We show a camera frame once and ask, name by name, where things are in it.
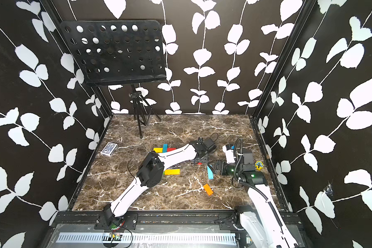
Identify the long yellow block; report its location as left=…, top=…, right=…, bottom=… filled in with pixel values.
left=163, top=169, right=180, bottom=176

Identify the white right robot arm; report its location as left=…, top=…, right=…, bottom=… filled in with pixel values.
left=209, top=138, right=300, bottom=248

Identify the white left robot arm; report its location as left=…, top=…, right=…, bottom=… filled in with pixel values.
left=103, top=138, right=216, bottom=230

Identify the light blue block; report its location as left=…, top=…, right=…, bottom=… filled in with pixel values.
left=207, top=165, right=214, bottom=180

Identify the orange block front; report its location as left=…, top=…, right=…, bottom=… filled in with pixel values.
left=203, top=184, right=213, bottom=196

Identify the yellow tape roll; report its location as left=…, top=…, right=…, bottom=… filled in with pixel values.
left=255, top=161, right=264, bottom=171

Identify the black music stand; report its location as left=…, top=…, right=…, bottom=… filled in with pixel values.
left=60, top=20, right=166, bottom=127

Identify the white perforated strip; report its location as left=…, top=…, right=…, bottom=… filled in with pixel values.
left=55, top=232, right=237, bottom=245

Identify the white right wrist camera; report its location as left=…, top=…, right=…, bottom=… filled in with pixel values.
left=222, top=144, right=236, bottom=164

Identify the black front rail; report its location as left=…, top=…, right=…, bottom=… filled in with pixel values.
left=51, top=210, right=303, bottom=231

